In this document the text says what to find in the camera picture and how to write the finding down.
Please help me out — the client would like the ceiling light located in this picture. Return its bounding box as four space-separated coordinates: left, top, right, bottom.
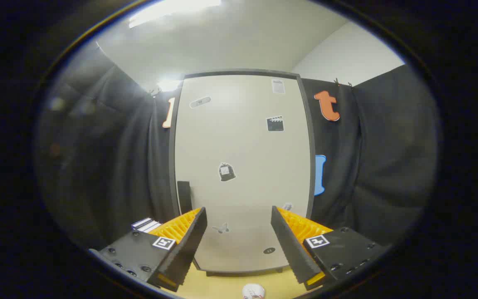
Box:
129 0 222 29
156 79 182 92

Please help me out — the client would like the white shoe cabinet door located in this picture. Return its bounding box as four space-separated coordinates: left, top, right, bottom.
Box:
174 75 311 273

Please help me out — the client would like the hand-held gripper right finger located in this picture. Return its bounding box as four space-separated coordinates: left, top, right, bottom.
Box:
271 206 389 291

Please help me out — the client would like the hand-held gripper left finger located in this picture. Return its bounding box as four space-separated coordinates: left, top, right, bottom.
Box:
98 206 207 292

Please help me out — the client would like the black backdrop cloth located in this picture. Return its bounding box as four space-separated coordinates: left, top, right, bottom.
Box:
36 42 439 258

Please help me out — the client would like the white shoe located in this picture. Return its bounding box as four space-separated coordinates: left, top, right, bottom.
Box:
242 284 265 299

